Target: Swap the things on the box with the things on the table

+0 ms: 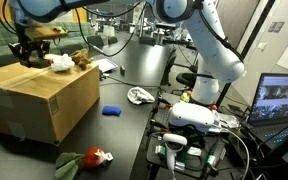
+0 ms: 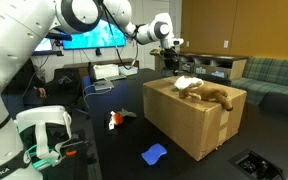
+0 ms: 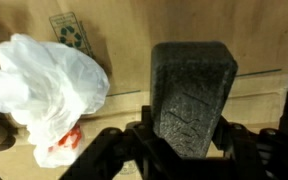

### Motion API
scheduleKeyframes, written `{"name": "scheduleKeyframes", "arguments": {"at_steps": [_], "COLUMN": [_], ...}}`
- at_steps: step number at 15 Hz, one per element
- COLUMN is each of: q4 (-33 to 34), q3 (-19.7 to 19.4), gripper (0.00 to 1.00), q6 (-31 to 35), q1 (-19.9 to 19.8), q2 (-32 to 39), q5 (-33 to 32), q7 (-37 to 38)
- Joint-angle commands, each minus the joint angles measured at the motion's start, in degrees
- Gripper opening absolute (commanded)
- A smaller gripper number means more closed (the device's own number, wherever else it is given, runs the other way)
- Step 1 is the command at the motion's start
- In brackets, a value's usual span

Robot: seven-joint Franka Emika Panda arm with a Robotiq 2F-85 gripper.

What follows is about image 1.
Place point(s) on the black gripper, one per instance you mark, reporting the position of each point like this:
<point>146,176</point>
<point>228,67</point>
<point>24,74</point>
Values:
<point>25,48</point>

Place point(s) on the white plush toy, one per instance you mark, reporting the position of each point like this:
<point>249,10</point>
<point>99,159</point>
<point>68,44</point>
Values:
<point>63,63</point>

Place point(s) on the brown plush animal toy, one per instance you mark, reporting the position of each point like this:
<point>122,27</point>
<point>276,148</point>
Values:
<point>81,59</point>

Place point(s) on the blue cloth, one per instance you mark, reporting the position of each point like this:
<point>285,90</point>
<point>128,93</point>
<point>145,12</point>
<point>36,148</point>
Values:
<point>111,110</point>

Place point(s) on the white towel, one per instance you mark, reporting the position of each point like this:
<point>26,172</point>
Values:
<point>140,95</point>

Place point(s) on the red radish plush toy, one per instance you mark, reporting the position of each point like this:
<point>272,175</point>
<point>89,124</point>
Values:
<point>92,157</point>

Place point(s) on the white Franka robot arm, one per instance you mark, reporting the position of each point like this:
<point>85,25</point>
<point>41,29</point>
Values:
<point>214,50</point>

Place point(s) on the large cardboard box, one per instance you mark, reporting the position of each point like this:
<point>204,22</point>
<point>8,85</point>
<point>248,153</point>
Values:
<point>37,103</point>

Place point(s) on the black chair back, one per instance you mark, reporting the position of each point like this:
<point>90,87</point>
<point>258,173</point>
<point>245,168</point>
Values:
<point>112,40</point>
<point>95,42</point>

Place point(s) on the white paper sheet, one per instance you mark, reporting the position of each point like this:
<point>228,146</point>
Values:
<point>105,65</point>

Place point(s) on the small black object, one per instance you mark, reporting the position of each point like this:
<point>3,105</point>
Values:
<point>122,69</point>

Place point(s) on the black office chair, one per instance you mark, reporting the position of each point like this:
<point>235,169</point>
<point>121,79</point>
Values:
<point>185,79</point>

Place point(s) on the small green yellow bottle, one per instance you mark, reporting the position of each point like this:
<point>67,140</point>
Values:
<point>185,97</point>

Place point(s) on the white VR controller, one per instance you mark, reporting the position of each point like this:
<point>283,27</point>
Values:
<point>173,143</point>

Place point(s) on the white VR headset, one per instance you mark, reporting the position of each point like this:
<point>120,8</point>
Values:
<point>190,116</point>

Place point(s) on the clear plastic bag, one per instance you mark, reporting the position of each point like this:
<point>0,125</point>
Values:
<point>229,120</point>

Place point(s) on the black diagonal stand pole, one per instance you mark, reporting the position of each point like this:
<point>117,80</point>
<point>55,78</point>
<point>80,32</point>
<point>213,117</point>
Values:
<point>250,36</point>

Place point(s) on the black laptop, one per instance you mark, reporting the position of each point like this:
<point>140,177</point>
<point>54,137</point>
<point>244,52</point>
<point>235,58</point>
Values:
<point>277,100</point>

